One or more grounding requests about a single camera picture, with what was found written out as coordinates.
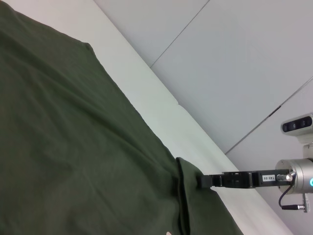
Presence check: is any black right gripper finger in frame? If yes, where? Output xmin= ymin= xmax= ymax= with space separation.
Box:
xmin=197 ymin=173 xmax=224 ymax=182
xmin=198 ymin=180 xmax=224 ymax=189

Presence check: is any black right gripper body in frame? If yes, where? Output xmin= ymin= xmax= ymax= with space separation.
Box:
xmin=221 ymin=171 xmax=279 ymax=189

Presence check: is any dark green FREE t-shirt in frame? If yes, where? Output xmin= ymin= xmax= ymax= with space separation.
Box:
xmin=0 ymin=2 xmax=242 ymax=235

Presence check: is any dark right arm cable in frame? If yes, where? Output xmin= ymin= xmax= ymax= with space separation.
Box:
xmin=278 ymin=171 xmax=308 ymax=211

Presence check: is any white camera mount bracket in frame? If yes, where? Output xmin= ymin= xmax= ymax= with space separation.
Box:
xmin=299 ymin=134 xmax=313 ymax=160

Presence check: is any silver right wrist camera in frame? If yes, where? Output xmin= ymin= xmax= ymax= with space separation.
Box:
xmin=280 ymin=112 xmax=313 ymax=137

